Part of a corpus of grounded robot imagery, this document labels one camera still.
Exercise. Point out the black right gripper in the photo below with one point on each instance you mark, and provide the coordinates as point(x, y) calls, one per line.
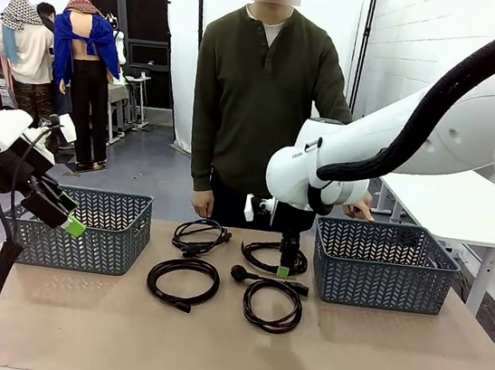
point(287, 220)

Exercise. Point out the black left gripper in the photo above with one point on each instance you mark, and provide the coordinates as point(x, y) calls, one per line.
point(12, 170)

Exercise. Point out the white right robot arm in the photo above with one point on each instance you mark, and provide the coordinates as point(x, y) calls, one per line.
point(373, 133)

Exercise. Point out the person's right forearm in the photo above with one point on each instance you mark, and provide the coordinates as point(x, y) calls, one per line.
point(202, 161)

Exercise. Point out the person's left hand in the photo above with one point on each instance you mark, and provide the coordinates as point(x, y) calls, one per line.
point(363, 209)

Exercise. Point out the person's right hand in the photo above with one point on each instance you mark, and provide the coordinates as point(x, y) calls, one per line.
point(202, 203)

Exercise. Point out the grey plastic lattice basket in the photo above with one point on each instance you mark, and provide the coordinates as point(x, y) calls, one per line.
point(376, 284)
point(98, 247)

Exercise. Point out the mannequin with blue garment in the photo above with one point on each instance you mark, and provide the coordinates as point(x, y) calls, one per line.
point(88, 77)

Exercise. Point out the grey background desk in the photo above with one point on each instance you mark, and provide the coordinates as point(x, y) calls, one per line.
point(132, 92)

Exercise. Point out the person in green sweater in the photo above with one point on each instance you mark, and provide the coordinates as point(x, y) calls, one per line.
point(256, 118)

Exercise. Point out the mannequin with cream sweater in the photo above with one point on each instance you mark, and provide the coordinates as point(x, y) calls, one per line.
point(30, 51)

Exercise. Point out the white side table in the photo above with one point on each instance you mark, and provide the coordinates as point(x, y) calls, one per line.
point(454, 207)

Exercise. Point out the black-haired background person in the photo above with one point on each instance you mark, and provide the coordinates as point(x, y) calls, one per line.
point(46, 12)

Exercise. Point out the white photo backdrop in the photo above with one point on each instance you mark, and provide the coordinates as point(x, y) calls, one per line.
point(179, 48)

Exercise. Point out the black light stand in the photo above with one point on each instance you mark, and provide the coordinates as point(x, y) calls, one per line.
point(365, 50)

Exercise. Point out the black backdrop pole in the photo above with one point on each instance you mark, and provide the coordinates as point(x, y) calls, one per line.
point(201, 1)

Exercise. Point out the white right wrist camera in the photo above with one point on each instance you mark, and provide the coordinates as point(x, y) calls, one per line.
point(250, 207)

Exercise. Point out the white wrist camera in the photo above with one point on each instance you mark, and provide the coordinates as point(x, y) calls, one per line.
point(68, 128)
point(250, 207)

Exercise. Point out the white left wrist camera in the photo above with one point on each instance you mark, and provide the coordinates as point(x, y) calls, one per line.
point(68, 128)

